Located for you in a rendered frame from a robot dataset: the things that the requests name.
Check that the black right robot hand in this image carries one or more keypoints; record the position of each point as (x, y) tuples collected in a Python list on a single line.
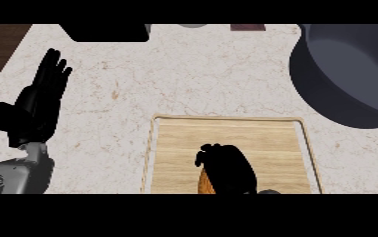
[(230, 171)]

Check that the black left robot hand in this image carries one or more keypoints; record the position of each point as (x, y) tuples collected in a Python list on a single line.
[(34, 107)]

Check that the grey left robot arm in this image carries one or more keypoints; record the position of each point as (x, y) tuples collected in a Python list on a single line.
[(26, 174)]

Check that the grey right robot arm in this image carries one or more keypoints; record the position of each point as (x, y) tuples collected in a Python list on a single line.
[(268, 191)]

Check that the golden brown croissant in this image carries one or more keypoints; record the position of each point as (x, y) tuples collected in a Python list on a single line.
[(205, 184)]

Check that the pale wooden tray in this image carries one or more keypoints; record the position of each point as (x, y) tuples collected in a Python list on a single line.
[(274, 147)]

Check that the dark grey pot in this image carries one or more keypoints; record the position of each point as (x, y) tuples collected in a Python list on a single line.
[(339, 74)]

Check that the dark brown wooden panel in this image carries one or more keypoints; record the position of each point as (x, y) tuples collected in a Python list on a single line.
[(9, 41)]

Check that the black appliance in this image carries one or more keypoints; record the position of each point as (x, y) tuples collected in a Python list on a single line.
[(108, 32)]

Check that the grey round object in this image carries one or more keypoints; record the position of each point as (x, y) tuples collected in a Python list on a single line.
[(192, 25)]

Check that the maroon flat object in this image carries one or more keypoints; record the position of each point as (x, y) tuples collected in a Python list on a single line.
[(248, 27)]

